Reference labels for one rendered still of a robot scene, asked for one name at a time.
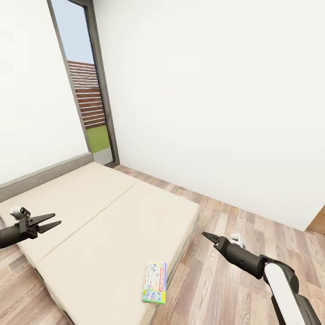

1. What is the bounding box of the board game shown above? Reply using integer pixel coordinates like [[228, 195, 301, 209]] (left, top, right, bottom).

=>
[[142, 260, 167, 305]]

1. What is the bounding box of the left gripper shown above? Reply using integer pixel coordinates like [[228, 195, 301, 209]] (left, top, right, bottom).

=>
[[0, 213, 61, 249]]

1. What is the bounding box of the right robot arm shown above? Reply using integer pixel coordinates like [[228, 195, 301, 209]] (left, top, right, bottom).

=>
[[202, 232, 322, 325]]

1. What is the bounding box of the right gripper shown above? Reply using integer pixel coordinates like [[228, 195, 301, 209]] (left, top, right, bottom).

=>
[[202, 232, 249, 270]]

